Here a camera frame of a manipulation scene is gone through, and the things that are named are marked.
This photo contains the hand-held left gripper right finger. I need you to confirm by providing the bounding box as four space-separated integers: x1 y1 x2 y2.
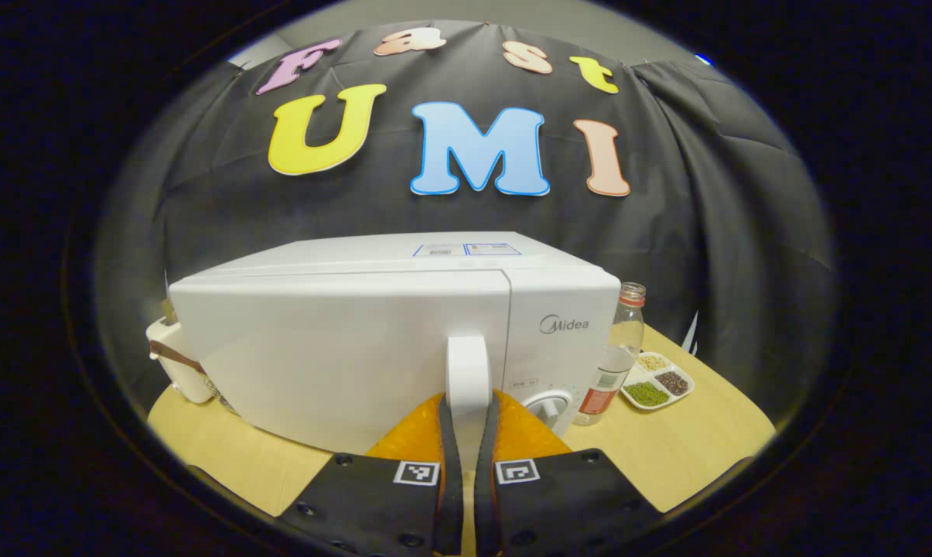
473 389 665 557

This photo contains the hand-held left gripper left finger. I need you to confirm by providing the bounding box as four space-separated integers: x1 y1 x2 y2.
276 391 465 557

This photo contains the white microwave oven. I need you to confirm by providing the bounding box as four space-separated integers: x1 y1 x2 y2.
168 231 623 457

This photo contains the clear bottle with red label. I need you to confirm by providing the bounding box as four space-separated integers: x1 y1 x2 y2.
572 282 647 426

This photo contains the white divided dish of beans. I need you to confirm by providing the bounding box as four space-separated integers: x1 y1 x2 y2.
620 352 696 411

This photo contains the white toaster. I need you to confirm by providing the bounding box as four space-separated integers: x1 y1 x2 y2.
145 313 215 405

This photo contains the dark brown utensil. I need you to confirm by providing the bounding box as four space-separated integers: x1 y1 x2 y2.
149 340 205 376

